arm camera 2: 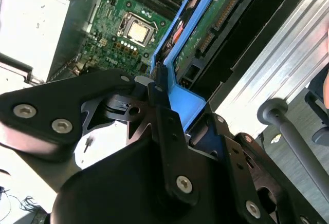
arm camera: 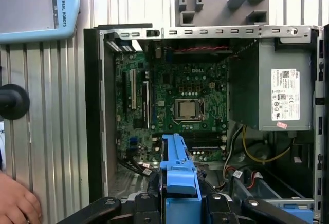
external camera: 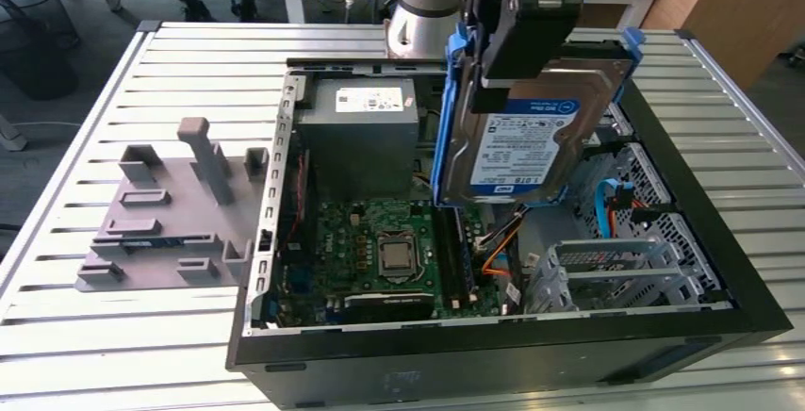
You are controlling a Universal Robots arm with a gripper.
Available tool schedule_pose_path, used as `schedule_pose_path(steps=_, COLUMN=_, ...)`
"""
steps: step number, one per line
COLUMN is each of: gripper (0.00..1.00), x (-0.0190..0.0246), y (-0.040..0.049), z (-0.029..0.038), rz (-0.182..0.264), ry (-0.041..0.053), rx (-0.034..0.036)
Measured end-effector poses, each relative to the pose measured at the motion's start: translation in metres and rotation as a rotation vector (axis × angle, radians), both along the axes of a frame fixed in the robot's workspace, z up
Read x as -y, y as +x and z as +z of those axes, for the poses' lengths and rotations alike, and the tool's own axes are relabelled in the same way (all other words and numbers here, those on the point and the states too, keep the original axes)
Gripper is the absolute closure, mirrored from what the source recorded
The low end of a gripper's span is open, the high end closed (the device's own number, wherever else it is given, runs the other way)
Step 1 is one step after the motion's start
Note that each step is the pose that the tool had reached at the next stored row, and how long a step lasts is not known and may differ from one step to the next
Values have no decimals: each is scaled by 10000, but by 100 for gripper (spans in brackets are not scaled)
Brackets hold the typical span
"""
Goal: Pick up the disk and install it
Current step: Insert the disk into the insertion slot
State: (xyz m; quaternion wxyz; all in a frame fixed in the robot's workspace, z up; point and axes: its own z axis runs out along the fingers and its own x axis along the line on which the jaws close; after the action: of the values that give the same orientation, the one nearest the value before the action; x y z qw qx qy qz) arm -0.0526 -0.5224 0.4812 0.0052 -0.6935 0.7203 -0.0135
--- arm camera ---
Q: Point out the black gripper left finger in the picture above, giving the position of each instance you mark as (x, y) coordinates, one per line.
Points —
(147, 208)

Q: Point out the grey power supply unit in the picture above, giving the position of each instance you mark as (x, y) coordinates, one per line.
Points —
(246, 93)

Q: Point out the black open PC case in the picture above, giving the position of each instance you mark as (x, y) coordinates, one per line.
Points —
(90, 105)

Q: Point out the black round knob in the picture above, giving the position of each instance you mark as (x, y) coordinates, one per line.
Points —
(14, 102)

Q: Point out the hard disk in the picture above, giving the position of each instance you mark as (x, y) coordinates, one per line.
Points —
(180, 177)

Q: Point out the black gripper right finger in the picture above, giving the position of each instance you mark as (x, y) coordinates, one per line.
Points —
(219, 208)

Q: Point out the silver CPU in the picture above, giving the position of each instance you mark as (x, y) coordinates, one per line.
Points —
(189, 109)

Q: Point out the person's hand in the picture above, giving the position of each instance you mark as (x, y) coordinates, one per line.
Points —
(15, 203)

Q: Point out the blue plastic drive latch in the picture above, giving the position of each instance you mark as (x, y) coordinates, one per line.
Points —
(295, 211)

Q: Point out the pale blue teach pendant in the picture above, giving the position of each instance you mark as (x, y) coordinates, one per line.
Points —
(30, 5)

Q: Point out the green motherboard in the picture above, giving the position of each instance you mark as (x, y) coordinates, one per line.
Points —
(213, 100)

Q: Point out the metal drive cage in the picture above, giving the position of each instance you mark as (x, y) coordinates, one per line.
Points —
(259, 188)

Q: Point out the white expansion slot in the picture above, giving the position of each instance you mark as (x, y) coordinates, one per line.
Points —
(132, 90)

